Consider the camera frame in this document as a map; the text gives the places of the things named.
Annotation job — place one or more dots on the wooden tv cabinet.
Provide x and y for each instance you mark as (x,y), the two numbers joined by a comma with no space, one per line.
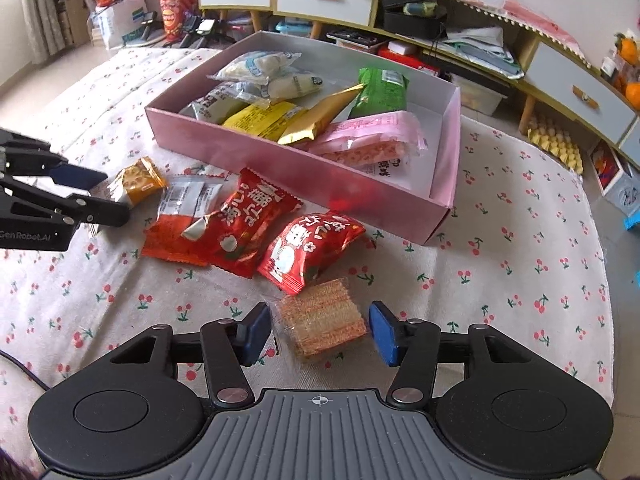
(538,66)

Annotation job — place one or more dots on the red cylindrical gift can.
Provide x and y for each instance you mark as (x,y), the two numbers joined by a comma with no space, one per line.
(174,15)

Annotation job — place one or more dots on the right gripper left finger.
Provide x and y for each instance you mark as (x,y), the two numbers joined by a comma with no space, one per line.
(229,345)

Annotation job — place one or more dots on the red flat box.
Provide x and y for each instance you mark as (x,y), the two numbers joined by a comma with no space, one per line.
(408,60)

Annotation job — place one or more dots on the white bread pack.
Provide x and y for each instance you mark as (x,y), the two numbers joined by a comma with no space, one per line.
(290,85)
(256,66)

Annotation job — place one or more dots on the orange fruit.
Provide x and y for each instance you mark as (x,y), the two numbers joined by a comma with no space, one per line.
(627,48)

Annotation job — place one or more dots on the clear storage bin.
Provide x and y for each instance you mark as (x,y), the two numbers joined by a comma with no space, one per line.
(478,97)

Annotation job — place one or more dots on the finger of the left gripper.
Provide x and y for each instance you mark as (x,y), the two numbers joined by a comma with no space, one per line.
(22,156)
(90,209)

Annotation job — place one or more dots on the silver cookie snack pack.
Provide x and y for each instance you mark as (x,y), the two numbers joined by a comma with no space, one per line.
(216,106)

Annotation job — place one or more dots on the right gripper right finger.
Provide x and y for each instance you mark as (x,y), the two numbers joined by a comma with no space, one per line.
(411,346)

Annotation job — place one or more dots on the white shopping bag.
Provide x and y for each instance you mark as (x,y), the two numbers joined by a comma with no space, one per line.
(121,23)

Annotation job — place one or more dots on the orange white snack packet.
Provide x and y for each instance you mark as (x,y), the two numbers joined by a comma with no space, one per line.
(135,183)

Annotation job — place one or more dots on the silver white small packet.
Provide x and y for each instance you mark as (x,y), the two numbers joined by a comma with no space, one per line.
(395,169)

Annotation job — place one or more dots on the cherry print tablecloth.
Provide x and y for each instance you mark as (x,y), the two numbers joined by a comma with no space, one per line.
(519,251)

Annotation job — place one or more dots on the orange red barcode packet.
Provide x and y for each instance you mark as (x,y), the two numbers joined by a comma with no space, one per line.
(185,199)

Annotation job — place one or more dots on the yellow snack packet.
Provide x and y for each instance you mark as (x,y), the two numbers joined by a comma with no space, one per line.
(266,123)

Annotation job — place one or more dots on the gold wrapper bar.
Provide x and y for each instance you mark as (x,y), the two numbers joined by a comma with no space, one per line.
(314,121)

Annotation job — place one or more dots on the pink wafer snack pack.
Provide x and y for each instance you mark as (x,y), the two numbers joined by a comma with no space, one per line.
(369,139)

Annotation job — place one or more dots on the red snack packet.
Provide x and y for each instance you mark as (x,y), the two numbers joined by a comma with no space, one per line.
(236,233)
(306,247)

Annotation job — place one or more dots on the green snack packet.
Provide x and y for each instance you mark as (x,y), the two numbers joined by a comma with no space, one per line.
(383,91)

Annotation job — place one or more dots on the yellow egg tray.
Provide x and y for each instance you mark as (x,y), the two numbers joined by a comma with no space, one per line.
(547,135)

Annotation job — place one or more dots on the pink cardboard box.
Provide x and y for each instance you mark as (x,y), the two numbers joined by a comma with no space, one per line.
(413,209)

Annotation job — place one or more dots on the clear cracker stack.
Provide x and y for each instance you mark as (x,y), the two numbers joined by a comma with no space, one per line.
(321,318)

